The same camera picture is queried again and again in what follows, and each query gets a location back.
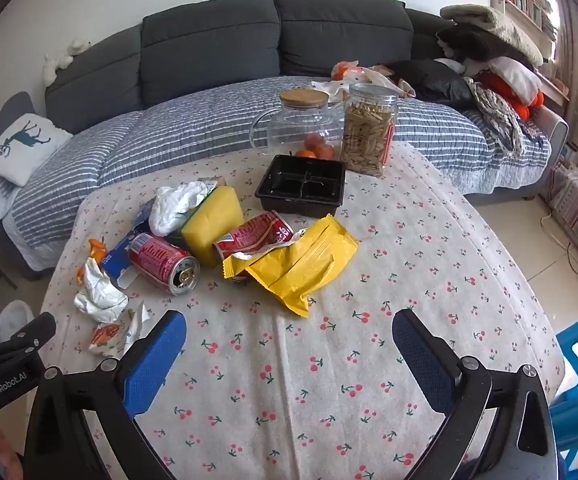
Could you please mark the grey chair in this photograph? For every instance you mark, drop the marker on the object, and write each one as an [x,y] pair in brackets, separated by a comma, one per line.
[14,105]

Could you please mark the clear plastic jar of sticks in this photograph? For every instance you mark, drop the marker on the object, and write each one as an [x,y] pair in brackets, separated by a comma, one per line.
[369,130]

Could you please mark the small orange tangerine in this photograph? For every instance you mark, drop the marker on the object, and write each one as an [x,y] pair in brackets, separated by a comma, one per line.
[326,151]
[313,141]
[303,153]

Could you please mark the orange cloth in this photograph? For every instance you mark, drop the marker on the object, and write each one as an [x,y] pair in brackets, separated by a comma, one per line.
[516,102]

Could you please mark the white deer print pillow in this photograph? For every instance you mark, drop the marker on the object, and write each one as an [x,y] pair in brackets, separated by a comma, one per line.
[19,145]

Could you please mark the dark grey sofa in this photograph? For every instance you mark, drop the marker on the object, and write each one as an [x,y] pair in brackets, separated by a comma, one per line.
[209,45]

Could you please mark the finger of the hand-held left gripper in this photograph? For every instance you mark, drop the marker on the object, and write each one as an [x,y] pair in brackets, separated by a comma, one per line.
[24,332]

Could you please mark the glass pitcher with wooden lid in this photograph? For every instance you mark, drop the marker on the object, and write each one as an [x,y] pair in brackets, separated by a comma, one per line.
[299,120]

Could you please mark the black plastic tray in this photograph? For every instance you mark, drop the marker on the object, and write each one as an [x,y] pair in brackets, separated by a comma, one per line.
[301,185]

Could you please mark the white plastic bag with oranges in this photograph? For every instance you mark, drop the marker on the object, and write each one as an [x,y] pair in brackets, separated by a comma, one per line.
[354,77]

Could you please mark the crumpled silver wrapper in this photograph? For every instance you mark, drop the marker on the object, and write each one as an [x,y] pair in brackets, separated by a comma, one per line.
[99,295]

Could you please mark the beige fleece blanket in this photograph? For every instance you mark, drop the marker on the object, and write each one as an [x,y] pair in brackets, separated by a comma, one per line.
[494,25]

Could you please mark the orange peel piece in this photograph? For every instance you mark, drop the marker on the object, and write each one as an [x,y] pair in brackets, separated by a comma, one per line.
[96,250]

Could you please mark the yellow snack bag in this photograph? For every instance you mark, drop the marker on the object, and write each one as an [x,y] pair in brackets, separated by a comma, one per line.
[294,265]

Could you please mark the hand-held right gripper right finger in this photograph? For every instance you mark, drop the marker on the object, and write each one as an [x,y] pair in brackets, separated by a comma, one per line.
[421,360]

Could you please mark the white dotted trash bin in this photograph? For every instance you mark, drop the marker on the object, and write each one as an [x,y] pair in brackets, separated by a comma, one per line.
[13,317]

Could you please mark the white tissue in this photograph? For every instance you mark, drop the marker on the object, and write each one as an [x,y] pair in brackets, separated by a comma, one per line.
[174,205]

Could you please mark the orange snack wrapper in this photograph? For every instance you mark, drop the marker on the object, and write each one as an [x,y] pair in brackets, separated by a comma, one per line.
[106,335]

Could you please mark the cherry print tablecloth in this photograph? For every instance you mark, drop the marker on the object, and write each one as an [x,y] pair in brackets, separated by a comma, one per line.
[294,360]

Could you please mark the crushed red drink can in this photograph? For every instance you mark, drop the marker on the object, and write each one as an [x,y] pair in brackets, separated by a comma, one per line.
[254,235]

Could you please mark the grey striped blanket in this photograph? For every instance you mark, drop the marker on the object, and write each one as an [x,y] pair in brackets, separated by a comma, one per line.
[169,125]

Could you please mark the yellow sponge block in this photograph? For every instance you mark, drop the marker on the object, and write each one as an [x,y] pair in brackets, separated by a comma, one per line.
[214,225]

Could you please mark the light blue tissue pack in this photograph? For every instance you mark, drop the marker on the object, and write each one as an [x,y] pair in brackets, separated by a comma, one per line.
[141,217]

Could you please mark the white cloth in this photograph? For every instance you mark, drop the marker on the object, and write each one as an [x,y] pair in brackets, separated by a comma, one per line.
[514,77]

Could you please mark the white plush toy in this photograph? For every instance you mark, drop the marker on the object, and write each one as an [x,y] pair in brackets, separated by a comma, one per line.
[61,57]

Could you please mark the white paper scrap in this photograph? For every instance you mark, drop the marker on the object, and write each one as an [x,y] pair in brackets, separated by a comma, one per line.
[136,325]

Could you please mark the black jacket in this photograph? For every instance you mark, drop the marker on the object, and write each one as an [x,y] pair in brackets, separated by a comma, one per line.
[434,82]

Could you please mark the patterned grey cloth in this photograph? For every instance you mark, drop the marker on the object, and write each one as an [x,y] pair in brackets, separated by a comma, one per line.
[499,120]

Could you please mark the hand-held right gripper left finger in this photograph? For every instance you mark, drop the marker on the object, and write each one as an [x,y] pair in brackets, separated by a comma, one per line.
[154,360]

